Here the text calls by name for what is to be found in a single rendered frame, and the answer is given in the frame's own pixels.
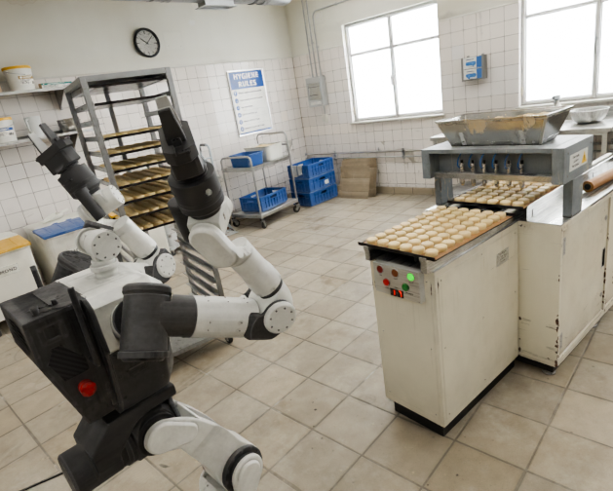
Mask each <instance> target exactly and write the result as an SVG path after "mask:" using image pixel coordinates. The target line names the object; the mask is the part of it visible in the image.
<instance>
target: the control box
mask: <svg viewBox="0 0 613 491"><path fill-rule="evenodd" d="M377 266H380V267H381V268H382V269H383V272H382V273H379V272H378V271H377ZM373 269H374V277H375V286H376V290H377V291H381V292H384V293H387V294H390V295H393V294H394V293H393V294H392V292H393V291H395V295H394V296H397V297H400V296H402V297H400V298H403V299H406V300H409V301H413V302H416V303H419V304H422V303H424V302H425V301H426V297H425V285H424V274H422V273H421V269H416V268H412V267H408V266H404V265H400V264H396V263H392V262H387V261H383V260H379V259H377V260H375V261H373ZM392 270H396V271H397V272H398V276H397V277H394V276H393V275H392ZM407 274H411V275H412V276H413V278H414V280H413V281H410V280H409V279H408V278H407ZM384 279H387V280H388V281H389V285H385V284H383V280H384ZM404 283H405V284H407V286H408V291H404V290H403V289H402V285H403V284H404ZM392 289H393V291H392ZM399 291H400V294H401V293H402V294H401V295H400V296H399Z"/></svg>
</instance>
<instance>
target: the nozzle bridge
mask: <svg viewBox="0 0 613 491"><path fill-rule="evenodd" d="M593 149H594V135H593V134H575V135H558V136H557V137H556V138H555V139H553V140H551V141H548V142H546V143H544V144H541V145H488V146H451V145H450V143H449V142H448V141H446V142H443V143H440V144H437V145H434V146H431V147H428V148H425V149H422V150H421V156H422V170H423V178H425V179H431V178H435V190H436V205H438V206H442V205H444V204H446V203H447V201H448V200H449V199H451V198H453V186H452V178H461V179H482V180H505V181H526V182H549V183H552V185H563V205H562V217H567V218H572V217H573V216H575V215H576V214H578V213H579V212H580V211H582V197H583V176H584V175H583V173H584V172H586V171H588V170H590V169H591V168H592V167H593ZM460 154H461V156H460V158H459V161H458V166H459V167H460V160H463V163H464V172H460V169H459V168H458V167H457V159H458V157H459V155H460ZM471 154H473V155H472V157H471V159H470V166H471V163H472V160H475V166H476V172H475V173H471V169H470V168H469V167H468V161H469V158H470V156H471ZM482 154H484V155H483V157H482V159H481V166H482V160H485V162H486V173H482V169H481V168H480V166H479V161H480V157H481V156H482ZM495 154H496V156H495V158H494V160H493V167H494V164H495V160H498V164H499V173H497V174H495V173H494V169H493V168H492V166H491V163H492V159H493V156H494V155H495ZM508 154H509V156H508V158H507V161H508V160H511V164H512V171H511V174H507V170H506V169H505V168H504V163H505V159H506V156H507V155H508ZM520 154H522V155H521V157H520V159H519V164H520V160H523V163H524V174H519V169H518V168H517V161H518V158H519V156H520ZM507 161H506V167H507ZM519 164H518V166H519Z"/></svg>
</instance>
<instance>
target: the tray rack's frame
mask: <svg viewBox="0 0 613 491"><path fill-rule="evenodd" d="M165 73H166V69H165V67H160V68H151V69H142V70H134V71H125V72H116V73H107V74H98V75H89V76H85V78H86V81H87V83H88V86H91V85H99V84H107V83H115V82H124V81H131V80H139V79H148V78H156V77H159V76H161V75H164V74H165ZM80 87H81V86H80V83H79V80H78V78H77V79H75V80H74V81H73V82H72V83H71V84H69V85H68V86H67V87H66V88H64V89H63V90H64V93H65V96H66V99H67V102H68V105H69V109H70V112H71V115H72V118H73V121H74V124H75V128H76V131H77V133H78V136H79V139H80V142H81V146H82V149H83V152H84V155H85V158H86V161H87V165H88V167H89V169H90V170H91V171H92V172H93V173H94V175H95V176H96V171H95V168H94V165H93V162H92V159H91V155H90V152H89V149H88V146H87V143H86V139H85V137H84V134H83V131H82V127H81V124H80V121H79V118H78V115H77V111H76V108H75V105H74V102H73V99H72V95H71V94H72V93H73V92H74V91H76V90H77V89H79V88H80ZM138 91H139V94H140V96H146V95H145V91H144V88H143V89H141V90H138ZM104 96H105V99H106V101H111V99H110V96H109V94H104ZM142 106H143V110H144V113H146V112H150V111H149V107H148V103H147V102H146V103H142ZM108 110H109V113H110V117H111V120H112V124H113V127H114V131H115V132H120V131H119V127H118V124H117V120H116V117H115V113H114V110H113V108H108ZM146 121H147V125H148V126H153V122H152V118H151V117H146ZM150 135H151V139H157V136H156V134H155V132H151V133H150ZM116 257H117V259H118V261H119V262H124V261H123V258H122V255H121V252H119V254H118V255H117V256H116ZM170 339H171V344H172V355H173V356H174V357H175V356H178V355H180V354H182V353H184V352H187V351H189V350H191V349H193V348H195V347H198V346H200V345H202V344H204V343H207V342H209V341H210V340H212V339H215V338H182V337H170Z"/></svg>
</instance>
